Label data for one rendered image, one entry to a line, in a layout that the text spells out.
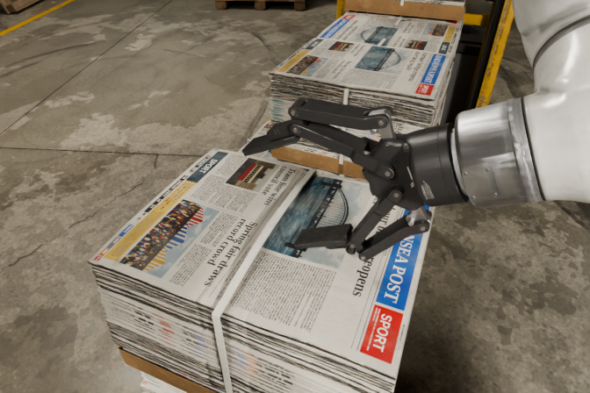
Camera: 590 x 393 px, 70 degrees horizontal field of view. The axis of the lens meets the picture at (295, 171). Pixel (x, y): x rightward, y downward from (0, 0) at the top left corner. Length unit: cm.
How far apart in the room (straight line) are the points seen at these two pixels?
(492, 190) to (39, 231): 225
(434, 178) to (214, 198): 33
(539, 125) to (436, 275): 166
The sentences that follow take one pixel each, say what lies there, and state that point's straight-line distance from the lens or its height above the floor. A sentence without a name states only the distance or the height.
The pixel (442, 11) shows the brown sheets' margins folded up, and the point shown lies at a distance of 146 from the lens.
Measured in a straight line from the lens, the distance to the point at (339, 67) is 101.
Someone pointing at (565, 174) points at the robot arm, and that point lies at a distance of 37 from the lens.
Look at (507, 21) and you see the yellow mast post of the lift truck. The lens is 201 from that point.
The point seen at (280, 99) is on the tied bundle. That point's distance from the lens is 100.
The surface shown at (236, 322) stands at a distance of 48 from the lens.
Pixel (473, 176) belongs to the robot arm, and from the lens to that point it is 37.
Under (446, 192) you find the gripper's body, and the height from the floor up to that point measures 121.
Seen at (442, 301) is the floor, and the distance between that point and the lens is 190.
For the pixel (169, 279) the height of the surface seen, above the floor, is 106.
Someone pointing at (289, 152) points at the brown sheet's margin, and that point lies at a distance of 105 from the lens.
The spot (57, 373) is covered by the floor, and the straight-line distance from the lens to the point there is 184.
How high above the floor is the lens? 144
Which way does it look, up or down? 35 degrees down
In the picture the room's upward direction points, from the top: straight up
